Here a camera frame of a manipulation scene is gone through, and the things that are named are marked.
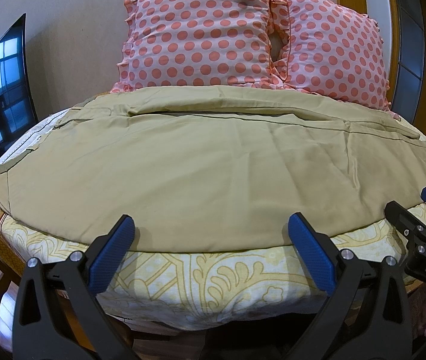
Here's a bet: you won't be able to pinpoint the khaki beige pants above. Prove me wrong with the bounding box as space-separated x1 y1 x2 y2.
0 86 426 253

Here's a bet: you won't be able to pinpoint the yellow patterned bed sheet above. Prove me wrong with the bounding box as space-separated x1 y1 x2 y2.
0 109 426 331

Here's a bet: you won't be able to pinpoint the right pink polka-dot pillow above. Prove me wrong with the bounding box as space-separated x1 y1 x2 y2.
270 0 390 111

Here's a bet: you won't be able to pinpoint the pink polka-dot pillow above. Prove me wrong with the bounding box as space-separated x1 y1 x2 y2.
112 0 282 93
270 0 390 111

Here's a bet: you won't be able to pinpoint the black television screen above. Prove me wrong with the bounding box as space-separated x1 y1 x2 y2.
0 15 38 157

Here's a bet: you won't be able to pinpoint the left pink polka-dot pillow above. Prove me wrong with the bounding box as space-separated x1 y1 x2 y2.
112 0 282 93

